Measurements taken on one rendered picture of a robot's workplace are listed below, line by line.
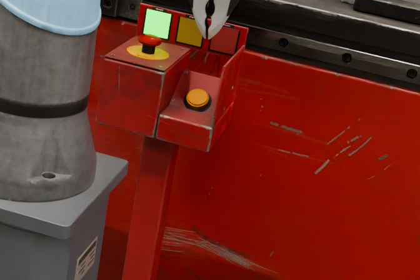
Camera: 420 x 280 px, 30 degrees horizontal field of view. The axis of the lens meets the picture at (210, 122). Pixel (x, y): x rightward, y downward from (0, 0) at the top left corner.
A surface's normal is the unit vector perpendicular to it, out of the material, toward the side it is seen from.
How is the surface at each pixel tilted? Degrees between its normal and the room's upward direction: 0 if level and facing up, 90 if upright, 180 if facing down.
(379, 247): 90
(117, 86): 90
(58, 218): 0
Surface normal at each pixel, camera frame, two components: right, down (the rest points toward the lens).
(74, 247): 0.95, 0.25
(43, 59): 0.24, 0.39
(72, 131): 0.81, 0.05
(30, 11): 0.03, 0.33
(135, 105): -0.25, 0.31
